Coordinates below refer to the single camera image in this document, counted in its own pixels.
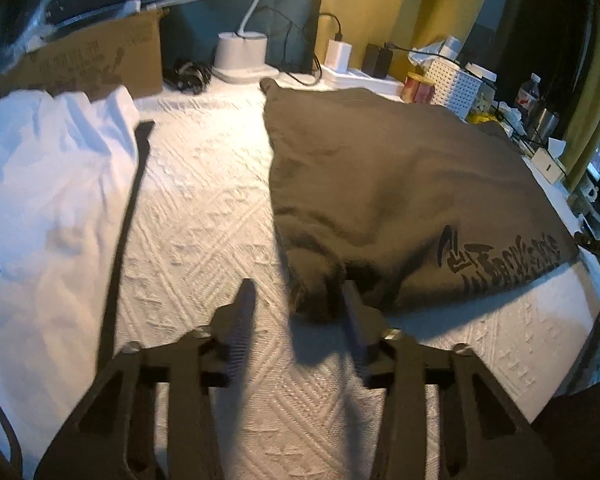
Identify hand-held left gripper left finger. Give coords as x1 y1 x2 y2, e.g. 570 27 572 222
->
32 279 257 480

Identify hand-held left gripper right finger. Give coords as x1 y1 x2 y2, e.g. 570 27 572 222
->
341 280 556 480

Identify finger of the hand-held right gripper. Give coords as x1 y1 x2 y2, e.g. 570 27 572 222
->
574 231 600 256

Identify brown t-shirt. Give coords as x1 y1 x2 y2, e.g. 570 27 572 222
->
260 77 581 323

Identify beige tissue box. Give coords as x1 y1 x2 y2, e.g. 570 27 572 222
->
530 137 568 183

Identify steel tumbler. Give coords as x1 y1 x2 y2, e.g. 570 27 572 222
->
530 105 560 141

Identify narrow yellow curtain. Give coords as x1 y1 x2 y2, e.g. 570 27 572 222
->
562 0 600 191

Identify clear plastic water bottle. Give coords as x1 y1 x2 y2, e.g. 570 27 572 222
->
516 74 542 116

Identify white lidded jar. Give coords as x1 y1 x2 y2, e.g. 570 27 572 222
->
467 62 498 83

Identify white perforated basket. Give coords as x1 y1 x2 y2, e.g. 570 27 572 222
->
420 57 486 120

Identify red can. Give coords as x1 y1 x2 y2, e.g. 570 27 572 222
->
401 71 436 106

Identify white power strip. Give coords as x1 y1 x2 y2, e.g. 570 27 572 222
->
320 64 406 98

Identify crumpled white tissue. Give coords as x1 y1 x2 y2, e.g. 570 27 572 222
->
410 45 446 66

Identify white cloth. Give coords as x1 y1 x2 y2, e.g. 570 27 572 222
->
0 86 142 376

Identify black charger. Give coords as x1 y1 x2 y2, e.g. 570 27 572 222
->
364 43 393 79

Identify white charger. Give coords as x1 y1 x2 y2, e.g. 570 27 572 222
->
327 38 352 71

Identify white desk lamp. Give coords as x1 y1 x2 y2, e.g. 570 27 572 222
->
211 0 282 82

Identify brown cardboard box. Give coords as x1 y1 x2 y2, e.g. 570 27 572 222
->
0 10 163 106

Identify wide yellow curtain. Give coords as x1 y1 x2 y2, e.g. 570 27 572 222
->
320 0 496 68

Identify wide teal curtain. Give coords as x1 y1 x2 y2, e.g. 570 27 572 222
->
160 0 331 76

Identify tablet screen in plastic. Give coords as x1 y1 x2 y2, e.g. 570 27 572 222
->
0 0 216 56

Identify black strap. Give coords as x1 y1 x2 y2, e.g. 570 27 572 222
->
96 120 156 376

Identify black lamp cable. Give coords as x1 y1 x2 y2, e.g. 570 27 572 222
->
252 6 326 86

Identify black braided cable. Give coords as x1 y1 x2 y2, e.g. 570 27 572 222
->
0 375 23 480

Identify black cable bundle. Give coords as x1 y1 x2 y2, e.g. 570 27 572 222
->
162 58 212 95

